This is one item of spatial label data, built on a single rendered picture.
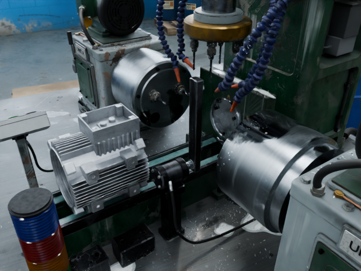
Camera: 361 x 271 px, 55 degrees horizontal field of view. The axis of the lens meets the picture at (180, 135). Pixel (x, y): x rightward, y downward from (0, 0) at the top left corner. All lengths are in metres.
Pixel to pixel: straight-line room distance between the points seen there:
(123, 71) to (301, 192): 0.78
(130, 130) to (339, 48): 0.65
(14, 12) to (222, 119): 5.61
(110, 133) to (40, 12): 5.74
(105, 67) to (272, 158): 0.78
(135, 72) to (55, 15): 5.43
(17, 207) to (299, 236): 0.49
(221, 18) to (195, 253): 0.61
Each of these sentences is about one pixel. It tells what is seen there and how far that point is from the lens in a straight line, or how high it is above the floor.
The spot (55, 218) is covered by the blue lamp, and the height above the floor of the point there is 1.18.
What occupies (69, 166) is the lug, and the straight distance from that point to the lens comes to 0.82.
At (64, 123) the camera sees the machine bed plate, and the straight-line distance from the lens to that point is 1.61.
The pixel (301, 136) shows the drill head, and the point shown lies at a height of 1.16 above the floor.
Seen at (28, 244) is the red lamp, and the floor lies 1.16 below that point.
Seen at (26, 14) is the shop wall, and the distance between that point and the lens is 6.51.
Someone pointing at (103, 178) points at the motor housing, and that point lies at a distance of 0.85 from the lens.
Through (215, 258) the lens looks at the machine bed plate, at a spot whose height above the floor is 0.80.
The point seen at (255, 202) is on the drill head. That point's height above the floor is 1.04.
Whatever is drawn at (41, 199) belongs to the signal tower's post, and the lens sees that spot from 0.53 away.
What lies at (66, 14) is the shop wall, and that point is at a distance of 6.57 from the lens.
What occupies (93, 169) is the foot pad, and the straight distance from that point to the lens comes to 0.81.
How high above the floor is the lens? 1.55
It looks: 31 degrees down
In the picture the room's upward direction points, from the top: straight up
